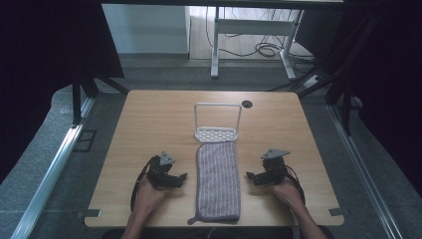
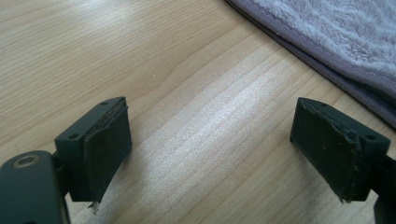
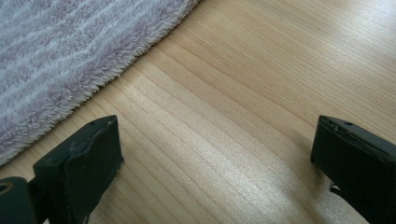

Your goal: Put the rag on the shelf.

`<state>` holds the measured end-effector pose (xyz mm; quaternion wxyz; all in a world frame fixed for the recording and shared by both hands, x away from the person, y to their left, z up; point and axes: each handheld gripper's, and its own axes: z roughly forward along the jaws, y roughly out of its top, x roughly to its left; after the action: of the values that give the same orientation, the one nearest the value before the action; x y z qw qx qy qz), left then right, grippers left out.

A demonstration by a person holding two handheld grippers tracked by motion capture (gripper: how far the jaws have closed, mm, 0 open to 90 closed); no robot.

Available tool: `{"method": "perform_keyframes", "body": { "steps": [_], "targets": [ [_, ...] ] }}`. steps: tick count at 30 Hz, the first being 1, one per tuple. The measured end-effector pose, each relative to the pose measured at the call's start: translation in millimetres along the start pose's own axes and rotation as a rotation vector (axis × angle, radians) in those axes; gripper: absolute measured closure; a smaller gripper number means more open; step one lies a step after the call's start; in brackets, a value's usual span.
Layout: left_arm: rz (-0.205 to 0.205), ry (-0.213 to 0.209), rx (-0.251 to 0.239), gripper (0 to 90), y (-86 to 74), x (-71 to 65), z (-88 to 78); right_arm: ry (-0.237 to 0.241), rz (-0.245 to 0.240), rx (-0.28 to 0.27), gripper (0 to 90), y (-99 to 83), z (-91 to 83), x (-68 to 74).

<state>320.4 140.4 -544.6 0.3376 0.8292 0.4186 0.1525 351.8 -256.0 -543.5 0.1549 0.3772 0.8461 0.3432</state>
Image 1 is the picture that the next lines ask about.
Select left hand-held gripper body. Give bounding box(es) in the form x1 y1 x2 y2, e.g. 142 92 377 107
145 150 177 190

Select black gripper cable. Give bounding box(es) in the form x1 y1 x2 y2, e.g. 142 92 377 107
129 155 157 213
283 164 307 204

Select person's left hand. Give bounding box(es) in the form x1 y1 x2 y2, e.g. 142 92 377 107
133 173 171 215

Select black floor cables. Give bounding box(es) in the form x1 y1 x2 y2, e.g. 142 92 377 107
204 6 317 66

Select white power strip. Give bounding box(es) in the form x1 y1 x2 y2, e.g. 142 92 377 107
303 74 323 90

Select aluminium floor rail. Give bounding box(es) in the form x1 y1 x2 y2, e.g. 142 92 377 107
326 103 405 239
9 96 97 239

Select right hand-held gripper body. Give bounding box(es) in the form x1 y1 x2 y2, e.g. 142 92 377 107
259 148 292 185

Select white metal desk frame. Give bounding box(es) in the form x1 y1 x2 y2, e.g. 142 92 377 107
210 6 305 81

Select black curtain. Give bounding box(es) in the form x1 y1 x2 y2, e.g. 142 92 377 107
0 0 125 184
294 0 422 197

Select person's right hand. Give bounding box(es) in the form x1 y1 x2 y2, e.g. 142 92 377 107
269 180 306 211

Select white plastic rack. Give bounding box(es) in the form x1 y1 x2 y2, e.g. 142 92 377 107
193 102 243 143

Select purple striped towel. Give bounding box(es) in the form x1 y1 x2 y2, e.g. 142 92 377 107
187 140 242 226

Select black metal stand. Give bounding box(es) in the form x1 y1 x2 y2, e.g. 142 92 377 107
297 13 382 136
71 75 131 126

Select dark floor outlet cover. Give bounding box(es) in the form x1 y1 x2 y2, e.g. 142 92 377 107
73 128 99 153

